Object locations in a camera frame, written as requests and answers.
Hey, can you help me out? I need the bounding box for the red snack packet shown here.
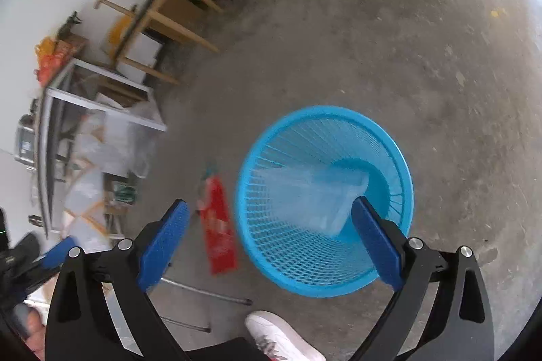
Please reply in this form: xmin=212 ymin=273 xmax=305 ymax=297
xmin=195 ymin=164 xmax=240 ymax=276

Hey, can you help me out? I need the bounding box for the clear plastic package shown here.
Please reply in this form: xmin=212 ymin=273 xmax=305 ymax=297
xmin=254 ymin=164 xmax=369 ymax=237

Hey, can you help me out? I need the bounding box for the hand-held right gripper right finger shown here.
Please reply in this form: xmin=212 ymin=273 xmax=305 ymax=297
xmin=351 ymin=196 xmax=496 ymax=361

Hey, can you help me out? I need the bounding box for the metal leg chair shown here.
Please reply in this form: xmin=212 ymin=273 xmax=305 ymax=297
xmin=161 ymin=276 xmax=272 ymax=361

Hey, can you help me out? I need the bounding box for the person's white shoe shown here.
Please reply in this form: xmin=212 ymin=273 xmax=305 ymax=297
xmin=245 ymin=311 xmax=327 ymax=361

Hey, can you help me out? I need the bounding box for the blue plastic wastebasket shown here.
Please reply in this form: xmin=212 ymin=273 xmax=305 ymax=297
xmin=234 ymin=105 xmax=415 ymax=298

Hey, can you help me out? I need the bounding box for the white foam box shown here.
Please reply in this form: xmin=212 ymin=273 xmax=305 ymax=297
xmin=115 ymin=31 xmax=165 ymax=84

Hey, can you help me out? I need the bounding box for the steel rice cooker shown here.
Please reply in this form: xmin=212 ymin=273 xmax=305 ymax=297
xmin=14 ymin=113 xmax=38 ymax=171

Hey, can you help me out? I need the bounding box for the white shelf table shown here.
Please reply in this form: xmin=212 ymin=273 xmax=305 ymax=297
xmin=34 ymin=58 xmax=168 ymax=239

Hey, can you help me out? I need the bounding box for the green packet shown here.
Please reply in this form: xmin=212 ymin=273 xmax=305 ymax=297
xmin=111 ymin=182 xmax=137 ymax=204

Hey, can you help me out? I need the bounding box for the yellow plastic basin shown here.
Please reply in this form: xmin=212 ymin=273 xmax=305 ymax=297
xmin=109 ymin=17 xmax=138 ymax=48

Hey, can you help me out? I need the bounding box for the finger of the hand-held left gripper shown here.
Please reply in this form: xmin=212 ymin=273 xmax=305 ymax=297
xmin=40 ymin=237 xmax=77 ymax=275

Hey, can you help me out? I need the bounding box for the person's left hand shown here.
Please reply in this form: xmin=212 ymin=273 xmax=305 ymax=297
xmin=24 ymin=304 xmax=48 ymax=357

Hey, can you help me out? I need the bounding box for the pile of white plastic bags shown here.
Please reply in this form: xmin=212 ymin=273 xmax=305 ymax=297
xmin=63 ymin=100 xmax=158 ymax=237

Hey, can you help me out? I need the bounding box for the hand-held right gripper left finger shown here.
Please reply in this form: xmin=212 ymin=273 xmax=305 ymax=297
xmin=44 ymin=199 xmax=190 ymax=361

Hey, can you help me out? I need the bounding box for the cardboard box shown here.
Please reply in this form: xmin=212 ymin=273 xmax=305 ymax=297
xmin=160 ymin=0 xmax=204 ymax=32

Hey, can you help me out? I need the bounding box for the light wooden table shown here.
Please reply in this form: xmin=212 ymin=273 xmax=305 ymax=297
xmin=94 ymin=0 xmax=223 ymax=86

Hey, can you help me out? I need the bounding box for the orange plastic bag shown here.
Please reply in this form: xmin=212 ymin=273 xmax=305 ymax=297
xmin=36 ymin=38 xmax=70 ymax=84

